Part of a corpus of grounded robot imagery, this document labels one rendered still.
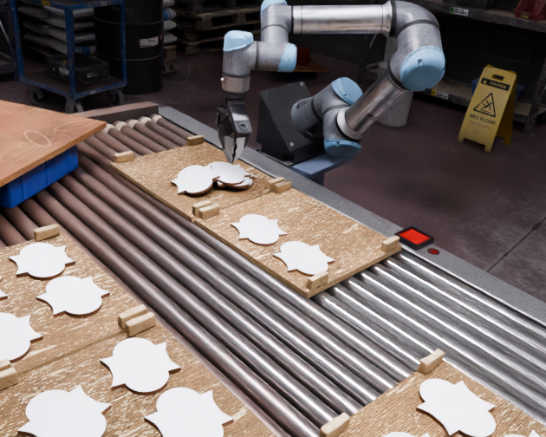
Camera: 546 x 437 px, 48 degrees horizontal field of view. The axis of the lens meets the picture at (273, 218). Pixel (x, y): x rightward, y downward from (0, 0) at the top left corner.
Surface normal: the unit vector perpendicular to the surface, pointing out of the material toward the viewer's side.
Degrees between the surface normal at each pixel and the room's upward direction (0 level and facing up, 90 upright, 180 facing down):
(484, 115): 77
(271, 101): 46
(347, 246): 0
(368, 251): 0
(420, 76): 120
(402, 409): 0
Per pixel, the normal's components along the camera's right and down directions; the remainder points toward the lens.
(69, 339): 0.08, -0.88
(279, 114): 0.60, -0.33
